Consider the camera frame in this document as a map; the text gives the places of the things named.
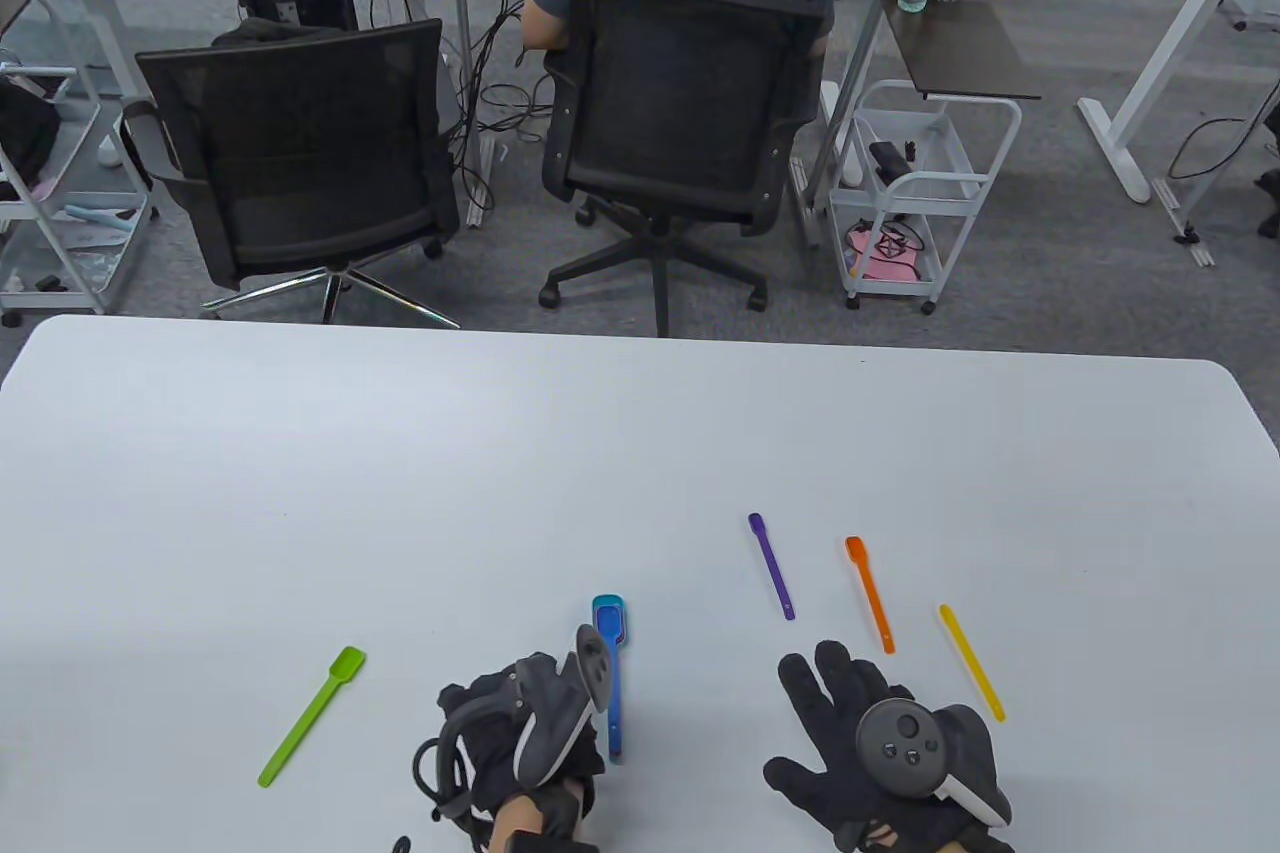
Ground green measuring spoon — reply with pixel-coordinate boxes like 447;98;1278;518
257;646;367;788

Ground person's left hand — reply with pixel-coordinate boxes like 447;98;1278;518
437;653;606;829

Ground person's left forearm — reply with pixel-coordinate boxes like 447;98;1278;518
490;788;546;853

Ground person's right hand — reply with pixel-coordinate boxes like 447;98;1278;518
763;641;1016;853

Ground grey white handheld controller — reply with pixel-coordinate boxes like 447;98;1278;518
855;698;1013;824
513;623;613;787

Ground orange measuring spoon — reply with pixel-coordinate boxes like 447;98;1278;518
845;536;896;655

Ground blue measuring spoon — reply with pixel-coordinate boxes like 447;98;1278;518
597;605;628;759

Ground pink cloth item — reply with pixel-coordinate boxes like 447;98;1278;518
845;221;926;282

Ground white wire rolling cart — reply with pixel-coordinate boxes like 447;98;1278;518
828;79;1023;315
0;63;161;329

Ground black cable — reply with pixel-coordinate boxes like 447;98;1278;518
392;738;471;853

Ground yellow measuring spoon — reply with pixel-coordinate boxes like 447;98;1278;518
938;604;1007;722

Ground teal measuring spoon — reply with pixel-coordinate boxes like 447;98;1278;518
591;595;631;764

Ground black mesh chair chrome base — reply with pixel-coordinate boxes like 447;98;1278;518
135;18;463;329

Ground black bag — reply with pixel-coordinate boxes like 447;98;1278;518
0;78;61;189

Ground black handheld device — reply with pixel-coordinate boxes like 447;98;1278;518
868;138;916;184

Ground purple measuring spoon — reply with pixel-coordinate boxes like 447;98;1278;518
748;513;797;621

